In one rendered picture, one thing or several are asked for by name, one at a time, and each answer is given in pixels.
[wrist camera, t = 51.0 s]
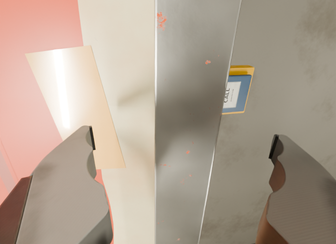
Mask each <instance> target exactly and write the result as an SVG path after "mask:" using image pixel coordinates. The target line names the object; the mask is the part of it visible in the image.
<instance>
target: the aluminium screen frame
mask: <svg viewBox="0 0 336 244"><path fill-rule="evenodd" d="M241 5H242V0H154V244H199V242H200V237H201V231H202V225H203V220H204V214H205V208H206V203H207V197H208V191H209V186H210V180H211V174H212V169H213V163H214V158H215V152H216V146H217V141H218V135H219V129H220V124H221V118H222V112H223V107H224V101H225V95H226V90H227V84H228V78H229V73H230V67H231V61H232V56H233V50H234V44H235V39H236V33H237V27H238V22H239V16H240V10H241Z"/></svg>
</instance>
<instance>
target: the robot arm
mask: <svg viewBox="0 0 336 244"><path fill-rule="evenodd" d="M94 150H96V146H95V140H94V134H93V128H92V126H91V125H90V126H88V125H83V126H81V127H80V128H79V129H77V130H76V131H75V132H74V133H72V134H71V135H70V136H69V137H68V138H66V139H65V140H64V141H63V142H61V143H60V144H59V145H58V146H57V147H55V148H54V149H53V150H52V151H51V152H50V153H49V154H47V155H46V156H45V157H44V158H43V159H42V160H41V162H40V163H39V164H38V165H37V166H36V168H35V169H34V170H33V172H32V173H31V174H30V176H27V177H23V178H21V179H20V180H19V182H18V183H17V184H16V186H15V187H14V188H13V189H12V191H11V192H10V193H9V195H8V196H7V197H6V199H5V200H4V201H3V202H2V204H1V205H0V244H111V242H112V240H113V228H112V222H111V215H110V209H109V203H108V199H107V195H106V192H105V188H104V186H103V185H102V184H101V183H99V182H98V181H96V180H95V177H96V175H97V170H96V165H95V159H94V153H93V151H94ZM268 158H269V159H271V161H272V163H273V165H274V168H273V171H272V174H271V177H270V179H269V185H270V187H271V188H272V191H273V192H272V193H271V194H270V195H269V197H268V200H267V202H266V205H265V208H264V211H263V213H262V216H261V219H260V221H259V225H258V230H257V235H256V240H255V244H336V180H335V178H334V177H333V176H332V175H331V174H330V173H329V172H328V171H327V170H326V169H325V168H324V167H323V166H322V165H321V164H320V163H319V162H318V161H317V160H315V159H314V158H313V157H312V156H311V155H309V154H308V153H307V152H306V151H305V150H303V149H302V148H301V147H300V146H299V145H297V144H296V143H295V142H294V141H293V140H291V139H290V138H289V137H288V136H286V135H284V134H280V135H278V134H274V136H273V140H272V143H271V148H270V153H269V157H268Z"/></svg>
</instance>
